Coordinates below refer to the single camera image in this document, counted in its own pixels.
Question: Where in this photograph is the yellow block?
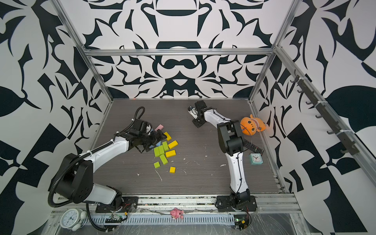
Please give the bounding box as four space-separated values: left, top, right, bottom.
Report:
165 150 176 158
164 132 171 141
168 141 178 149

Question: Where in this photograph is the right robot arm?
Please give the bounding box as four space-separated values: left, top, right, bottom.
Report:
188 100 250 205

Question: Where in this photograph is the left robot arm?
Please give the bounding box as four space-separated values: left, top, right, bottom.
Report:
48 106 167 210

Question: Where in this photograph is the pink block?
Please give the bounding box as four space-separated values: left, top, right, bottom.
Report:
155 124 164 131

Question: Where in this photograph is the green block upright pair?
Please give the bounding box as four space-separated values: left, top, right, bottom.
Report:
153 142 169 157

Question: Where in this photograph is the green block lower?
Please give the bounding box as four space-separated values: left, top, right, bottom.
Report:
159 154 168 165

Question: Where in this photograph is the orange plush toy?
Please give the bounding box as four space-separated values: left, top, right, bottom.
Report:
240 114 266 136

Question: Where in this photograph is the black remote control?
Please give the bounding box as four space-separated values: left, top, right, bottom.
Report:
243 140 264 155

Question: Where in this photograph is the teal square clock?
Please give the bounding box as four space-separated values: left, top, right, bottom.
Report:
250 153 263 165

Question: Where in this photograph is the pink pig toy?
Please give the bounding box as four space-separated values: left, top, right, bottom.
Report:
170 208 184 219

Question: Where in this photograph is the white alarm clock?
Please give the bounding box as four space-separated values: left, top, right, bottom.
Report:
60 209 87 232

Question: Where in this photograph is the circuit board right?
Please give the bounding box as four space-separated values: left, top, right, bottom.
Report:
234 214 252 231

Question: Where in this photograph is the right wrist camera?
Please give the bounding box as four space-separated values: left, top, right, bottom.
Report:
188 106 198 119

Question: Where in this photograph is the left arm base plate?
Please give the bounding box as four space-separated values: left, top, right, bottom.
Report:
96 196 139 213

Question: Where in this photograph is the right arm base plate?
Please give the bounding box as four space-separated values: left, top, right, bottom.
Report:
214 196 258 212

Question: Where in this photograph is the white cable duct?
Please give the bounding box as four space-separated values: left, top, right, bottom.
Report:
92 214 235 226

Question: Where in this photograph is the black hook rail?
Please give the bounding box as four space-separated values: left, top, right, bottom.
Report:
291 74 363 156

